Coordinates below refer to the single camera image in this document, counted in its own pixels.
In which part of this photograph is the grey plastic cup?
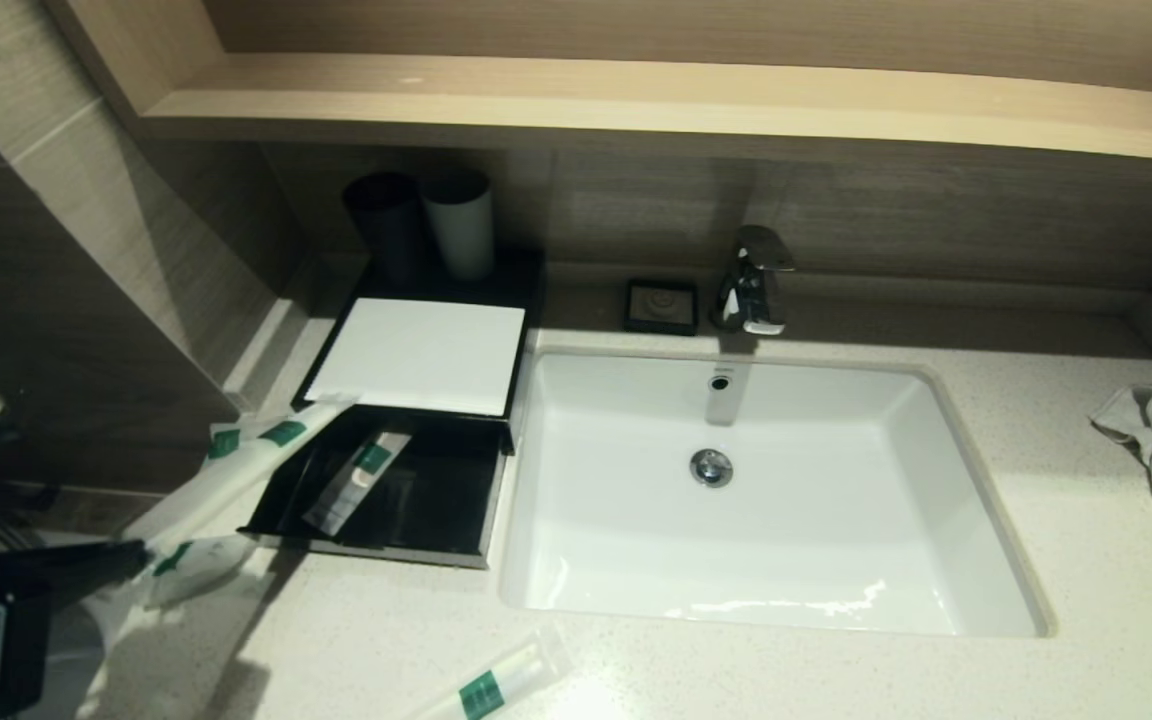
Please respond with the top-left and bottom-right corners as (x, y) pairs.
(423, 172), (495, 281)

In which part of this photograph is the black plastic cup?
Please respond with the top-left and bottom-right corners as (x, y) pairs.
(343, 172), (429, 291)

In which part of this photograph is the chrome faucet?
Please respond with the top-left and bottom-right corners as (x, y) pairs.
(711, 225), (797, 337)

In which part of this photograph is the grey rounded fixture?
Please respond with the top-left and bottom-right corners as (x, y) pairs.
(36, 585), (112, 720)

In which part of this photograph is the black square soap dish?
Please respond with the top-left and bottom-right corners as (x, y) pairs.
(623, 279), (700, 337)

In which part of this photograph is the white ceramic sink basin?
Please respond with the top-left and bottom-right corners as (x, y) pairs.
(498, 345), (1055, 639)

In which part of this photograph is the chrome drain stopper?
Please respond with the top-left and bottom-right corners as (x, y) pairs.
(689, 449), (734, 489)

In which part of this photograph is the long toothbrush packet green label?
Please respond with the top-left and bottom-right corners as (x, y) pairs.
(126, 393), (359, 561)

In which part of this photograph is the light wooden shelf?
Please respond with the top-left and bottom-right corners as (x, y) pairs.
(41, 0), (1152, 171)

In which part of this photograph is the black cup tray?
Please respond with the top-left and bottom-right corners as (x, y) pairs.
(366, 245), (547, 306)

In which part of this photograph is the clear toothbrush packet green label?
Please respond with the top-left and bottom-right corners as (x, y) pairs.
(414, 622), (574, 720)

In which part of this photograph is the black box drawer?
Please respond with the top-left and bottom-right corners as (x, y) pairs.
(239, 405), (515, 571)

